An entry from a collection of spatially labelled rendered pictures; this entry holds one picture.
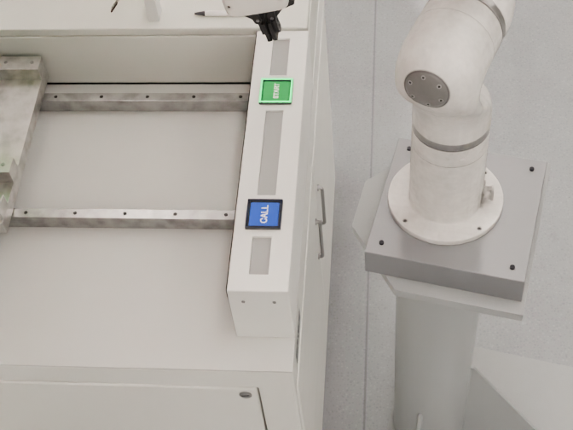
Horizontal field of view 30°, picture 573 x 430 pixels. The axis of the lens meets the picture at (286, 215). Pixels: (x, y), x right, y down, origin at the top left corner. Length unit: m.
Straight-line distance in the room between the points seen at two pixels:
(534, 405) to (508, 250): 0.89
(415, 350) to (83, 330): 0.67
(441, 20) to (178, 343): 0.67
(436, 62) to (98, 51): 0.82
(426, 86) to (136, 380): 0.69
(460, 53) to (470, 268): 0.42
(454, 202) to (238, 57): 0.53
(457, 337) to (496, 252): 0.35
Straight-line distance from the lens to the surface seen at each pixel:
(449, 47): 1.44
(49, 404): 1.90
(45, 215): 1.90
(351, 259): 2.78
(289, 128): 1.79
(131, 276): 1.82
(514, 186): 1.83
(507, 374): 2.61
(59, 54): 2.08
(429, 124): 1.59
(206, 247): 1.83
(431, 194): 1.71
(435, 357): 2.10
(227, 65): 2.03
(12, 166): 1.92
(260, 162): 1.75
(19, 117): 2.02
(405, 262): 1.73
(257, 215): 1.68
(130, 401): 1.84
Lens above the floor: 2.31
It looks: 54 degrees down
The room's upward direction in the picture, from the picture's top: 7 degrees counter-clockwise
